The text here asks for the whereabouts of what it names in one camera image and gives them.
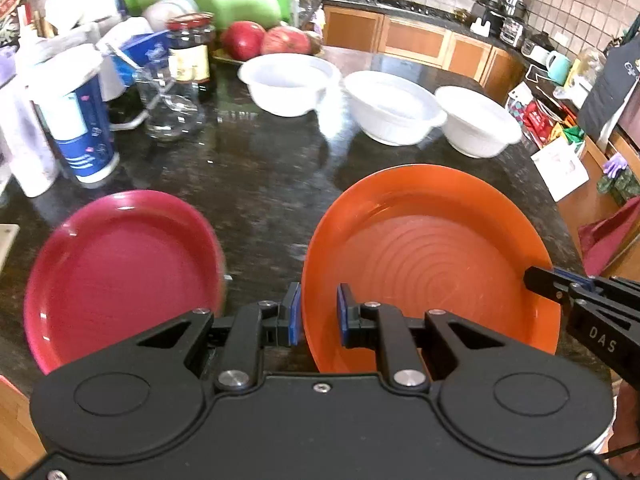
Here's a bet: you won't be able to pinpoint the dark sauce jar red lid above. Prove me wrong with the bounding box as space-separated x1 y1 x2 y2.
165 12 217 93

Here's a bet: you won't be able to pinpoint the dark grey apron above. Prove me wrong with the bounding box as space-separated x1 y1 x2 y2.
577 35 640 153

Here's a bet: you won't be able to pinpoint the orange plastic plate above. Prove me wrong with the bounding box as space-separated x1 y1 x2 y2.
301 164 562 375

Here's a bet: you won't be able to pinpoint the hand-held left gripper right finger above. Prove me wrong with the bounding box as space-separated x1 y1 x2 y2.
336 282 505 394

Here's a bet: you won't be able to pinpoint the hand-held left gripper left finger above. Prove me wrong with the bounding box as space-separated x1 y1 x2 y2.
136 282 303 394

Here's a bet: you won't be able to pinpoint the blue white paper cup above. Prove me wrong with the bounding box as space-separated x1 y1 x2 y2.
27 55 121 188

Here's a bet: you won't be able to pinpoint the dark red apple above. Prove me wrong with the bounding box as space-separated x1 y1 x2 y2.
221 20 266 61

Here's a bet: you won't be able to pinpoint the red cloth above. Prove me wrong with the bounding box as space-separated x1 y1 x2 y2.
578 195 640 277

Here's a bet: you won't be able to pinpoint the magenta plastic plate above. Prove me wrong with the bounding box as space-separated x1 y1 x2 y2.
23 190 228 376

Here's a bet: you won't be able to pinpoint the mint electric kettle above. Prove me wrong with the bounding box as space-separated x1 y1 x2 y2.
545 49 572 86

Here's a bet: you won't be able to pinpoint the white paper sheet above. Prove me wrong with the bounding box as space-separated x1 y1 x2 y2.
531 136 590 202

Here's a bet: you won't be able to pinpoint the light wooden board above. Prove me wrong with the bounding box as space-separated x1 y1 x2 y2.
0 224 20 268

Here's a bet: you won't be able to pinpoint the streaked red apple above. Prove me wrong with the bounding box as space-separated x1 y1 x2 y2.
260 26 313 56

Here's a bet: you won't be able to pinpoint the blue tissue box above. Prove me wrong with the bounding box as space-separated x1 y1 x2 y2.
102 30 172 101

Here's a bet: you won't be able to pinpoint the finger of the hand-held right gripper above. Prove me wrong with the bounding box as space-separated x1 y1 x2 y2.
524 265 576 306
552 267 598 293

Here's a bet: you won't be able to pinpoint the dark printed box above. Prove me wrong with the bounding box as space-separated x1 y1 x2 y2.
0 0 23 31

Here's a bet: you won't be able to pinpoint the white ribbed plastic bowl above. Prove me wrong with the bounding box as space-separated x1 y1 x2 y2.
238 54 342 118
434 85 522 159
343 71 447 147

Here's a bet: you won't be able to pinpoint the clear glass cup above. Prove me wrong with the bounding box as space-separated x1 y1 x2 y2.
134 67 207 141

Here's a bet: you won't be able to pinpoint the wooden base cabinets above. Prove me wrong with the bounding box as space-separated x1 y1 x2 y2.
322 4 528 103

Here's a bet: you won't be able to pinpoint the purple rubber gloves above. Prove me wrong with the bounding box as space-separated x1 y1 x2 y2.
602 152 632 178

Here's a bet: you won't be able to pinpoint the yellow fruit tray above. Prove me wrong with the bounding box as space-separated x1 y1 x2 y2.
211 47 326 66

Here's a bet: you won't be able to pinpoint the white bottle lavender lid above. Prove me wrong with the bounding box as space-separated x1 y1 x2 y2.
0 45 60 198

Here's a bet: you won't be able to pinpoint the gas stove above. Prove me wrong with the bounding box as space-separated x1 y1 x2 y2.
345 0 453 15

